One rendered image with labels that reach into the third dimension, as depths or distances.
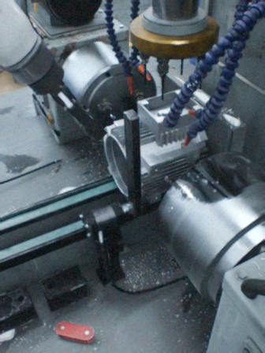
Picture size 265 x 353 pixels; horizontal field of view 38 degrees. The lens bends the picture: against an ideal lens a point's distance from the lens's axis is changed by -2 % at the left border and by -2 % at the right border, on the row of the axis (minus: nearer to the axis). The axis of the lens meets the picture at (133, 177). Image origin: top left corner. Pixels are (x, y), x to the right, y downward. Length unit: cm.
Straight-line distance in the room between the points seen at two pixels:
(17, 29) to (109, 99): 44
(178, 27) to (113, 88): 37
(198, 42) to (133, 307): 60
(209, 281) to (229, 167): 21
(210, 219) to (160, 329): 35
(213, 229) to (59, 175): 72
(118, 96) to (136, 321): 59
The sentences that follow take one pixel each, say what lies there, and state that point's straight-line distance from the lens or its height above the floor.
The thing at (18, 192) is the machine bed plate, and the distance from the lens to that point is 125.
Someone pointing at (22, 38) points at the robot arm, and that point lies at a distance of 73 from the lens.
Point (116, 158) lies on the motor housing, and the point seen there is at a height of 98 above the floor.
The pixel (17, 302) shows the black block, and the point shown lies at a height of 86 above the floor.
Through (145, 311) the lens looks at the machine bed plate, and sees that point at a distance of 94.
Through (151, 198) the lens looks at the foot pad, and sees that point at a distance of 92.
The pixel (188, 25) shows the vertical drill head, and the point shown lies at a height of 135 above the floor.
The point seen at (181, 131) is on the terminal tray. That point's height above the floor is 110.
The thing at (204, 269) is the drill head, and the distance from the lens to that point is 67.
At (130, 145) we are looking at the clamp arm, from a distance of 71.
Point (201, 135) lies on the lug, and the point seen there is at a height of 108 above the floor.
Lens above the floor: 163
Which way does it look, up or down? 42 degrees down
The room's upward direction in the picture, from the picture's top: 2 degrees counter-clockwise
